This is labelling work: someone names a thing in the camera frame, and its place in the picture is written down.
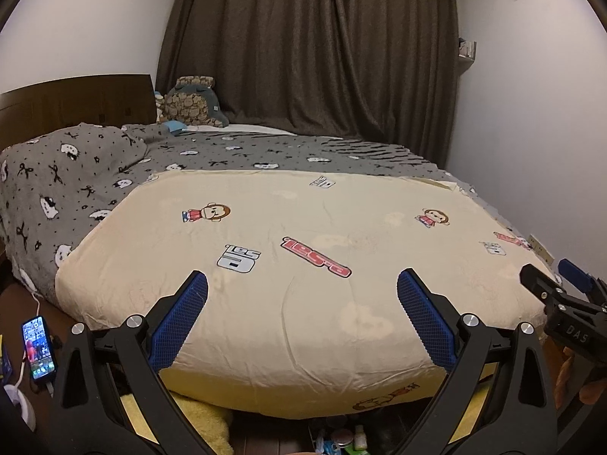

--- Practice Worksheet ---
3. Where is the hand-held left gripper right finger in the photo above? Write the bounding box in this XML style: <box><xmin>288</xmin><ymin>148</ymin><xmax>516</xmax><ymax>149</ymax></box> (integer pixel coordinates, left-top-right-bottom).
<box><xmin>396</xmin><ymin>268</ymin><xmax>557</xmax><ymax>455</ymax></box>

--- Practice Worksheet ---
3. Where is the person's right hand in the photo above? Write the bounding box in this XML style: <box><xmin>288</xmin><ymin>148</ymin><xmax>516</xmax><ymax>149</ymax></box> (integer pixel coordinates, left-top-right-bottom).
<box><xmin>556</xmin><ymin>344</ymin><xmax>605</xmax><ymax>406</ymax></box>

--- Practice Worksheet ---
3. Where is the grey printed blanket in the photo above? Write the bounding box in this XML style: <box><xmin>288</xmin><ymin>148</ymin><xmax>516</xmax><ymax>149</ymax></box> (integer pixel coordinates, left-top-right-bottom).
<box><xmin>0</xmin><ymin>122</ymin><xmax>475</xmax><ymax>309</ymax></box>

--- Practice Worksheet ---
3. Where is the black bag waste bin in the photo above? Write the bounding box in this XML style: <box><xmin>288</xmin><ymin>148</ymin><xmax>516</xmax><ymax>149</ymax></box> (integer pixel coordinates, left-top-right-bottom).
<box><xmin>303</xmin><ymin>412</ymin><xmax>409</xmax><ymax>455</ymax></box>

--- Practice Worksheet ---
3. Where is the dark brown curtain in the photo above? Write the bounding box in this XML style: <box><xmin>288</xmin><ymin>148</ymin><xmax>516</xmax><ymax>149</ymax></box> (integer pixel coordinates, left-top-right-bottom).
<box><xmin>156</xmin><ymin>0</ymin><xmax>460</xmax><ymax>169</ymax></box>

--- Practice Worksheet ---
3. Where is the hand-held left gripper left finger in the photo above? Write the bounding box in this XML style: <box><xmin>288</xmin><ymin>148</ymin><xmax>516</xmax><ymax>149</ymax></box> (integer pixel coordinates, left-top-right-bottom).
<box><xmin>47</xmin><ymin>269</ymin><xmax>209</xmax><ymax>455</ymax></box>

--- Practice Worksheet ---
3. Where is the brown wooden headboard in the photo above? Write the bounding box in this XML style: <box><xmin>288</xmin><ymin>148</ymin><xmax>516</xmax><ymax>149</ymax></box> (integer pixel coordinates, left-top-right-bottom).
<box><xmin>0</xmin><ymin>74</ymin><xmax>158</xmax><ymax>150</ymax></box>

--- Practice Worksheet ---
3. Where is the white charging cable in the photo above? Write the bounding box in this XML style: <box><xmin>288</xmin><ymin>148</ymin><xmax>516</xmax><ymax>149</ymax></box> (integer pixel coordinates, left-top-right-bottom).
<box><xmin>13</xmin><ymin>289</ymin><xmax>44</xmax><ymax>389</ymax></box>

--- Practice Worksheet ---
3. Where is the black smartphone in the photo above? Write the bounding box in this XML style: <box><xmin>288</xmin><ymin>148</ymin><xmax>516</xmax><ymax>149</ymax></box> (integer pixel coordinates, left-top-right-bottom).
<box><xmin>21</xmin><ymin>315</ymin><xmax>58</xmax><ymax>382</ymax></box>

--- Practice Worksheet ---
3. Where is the blue object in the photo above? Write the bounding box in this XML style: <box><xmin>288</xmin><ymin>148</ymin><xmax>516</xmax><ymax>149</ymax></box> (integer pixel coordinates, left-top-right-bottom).
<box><xmin>0</xmin><ymin>336</ymin><xmax>15</xmax><ymax>382</ymax></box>

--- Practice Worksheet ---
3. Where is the cream printed blanket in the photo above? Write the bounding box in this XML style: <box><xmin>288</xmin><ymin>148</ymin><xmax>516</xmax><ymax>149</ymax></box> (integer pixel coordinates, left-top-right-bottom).
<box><xmin>54</xmin><ymin>169</ymin><xmax>553</xmax><ymax>420</ymax></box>

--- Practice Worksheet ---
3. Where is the white wall socket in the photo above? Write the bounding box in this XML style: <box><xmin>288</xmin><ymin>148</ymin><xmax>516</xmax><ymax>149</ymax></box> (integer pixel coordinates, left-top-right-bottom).
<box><xmin>527</xmin><ymin>234</ymin><xmax>555</xmax><ymax>266</ymax></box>

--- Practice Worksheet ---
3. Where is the grey brown plush toy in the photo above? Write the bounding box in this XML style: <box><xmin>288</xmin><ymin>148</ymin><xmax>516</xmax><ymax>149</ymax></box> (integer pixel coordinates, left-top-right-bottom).
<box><xmin>154</xmin><ymin>75</ymin><xmax>229</xmax><ymax>129</ymax></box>

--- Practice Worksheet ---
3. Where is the white pillow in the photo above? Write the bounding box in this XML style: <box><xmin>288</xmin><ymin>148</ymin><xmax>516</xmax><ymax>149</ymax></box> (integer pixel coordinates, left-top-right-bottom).
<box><xmin>187</xmin><ymin>123</ymin><xmax>304</xmax><ymax>136</ymax></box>

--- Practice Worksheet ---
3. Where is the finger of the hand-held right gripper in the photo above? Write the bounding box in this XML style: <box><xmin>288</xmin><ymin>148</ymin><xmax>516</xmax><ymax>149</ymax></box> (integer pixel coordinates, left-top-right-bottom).
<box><xmin>519</xmin><ymin>264</ymin><xmax>577</xmax><ymax>314</ymax></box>
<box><xmin>558</xmin><ymin>259</ymin><xmax>607</xmax><ymax>305</ymax></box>

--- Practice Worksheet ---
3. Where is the white round object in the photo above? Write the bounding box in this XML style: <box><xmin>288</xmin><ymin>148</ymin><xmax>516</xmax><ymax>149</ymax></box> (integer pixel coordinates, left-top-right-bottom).
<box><xmin>2</xmin><ymin>384</ymin><xmax>37</xmax><ymax>433</ymax></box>

